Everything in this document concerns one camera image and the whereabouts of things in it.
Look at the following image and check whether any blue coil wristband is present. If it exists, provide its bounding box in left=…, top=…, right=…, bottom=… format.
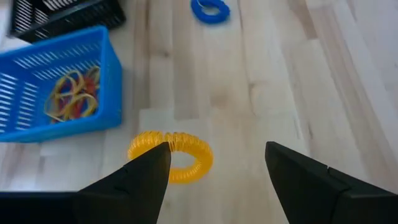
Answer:
left=190, top=0, right=231, bottom=26

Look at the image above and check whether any orange coil wristband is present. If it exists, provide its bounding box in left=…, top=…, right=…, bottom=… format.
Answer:
left=126, top=129, right=215, bottom=185

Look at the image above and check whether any black plastic basket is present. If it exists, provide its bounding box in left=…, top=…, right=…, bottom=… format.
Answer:
left=8, top=0, right=127, bottom=44

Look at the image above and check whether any red rubber band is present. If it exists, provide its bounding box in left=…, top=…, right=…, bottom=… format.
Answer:
left=54, top=96, right=91, bottom=121
left=60, top=77, right=98, bottom=103

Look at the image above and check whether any blue plastic basket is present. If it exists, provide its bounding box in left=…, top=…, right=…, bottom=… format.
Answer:
left=0, top=24, right=123, bottom=144

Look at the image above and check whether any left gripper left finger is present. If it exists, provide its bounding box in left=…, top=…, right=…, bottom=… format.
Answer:
left=77, top=141, right=172, bottom=224

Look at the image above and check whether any tan rubber band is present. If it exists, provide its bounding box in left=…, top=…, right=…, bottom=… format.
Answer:
left=44, top=92, right=100, bottom=123
left=53, top=65, right=102, bottom=105

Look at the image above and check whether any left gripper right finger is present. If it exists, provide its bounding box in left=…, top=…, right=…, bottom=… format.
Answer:
left=265, top=141, right=398, bottom=224

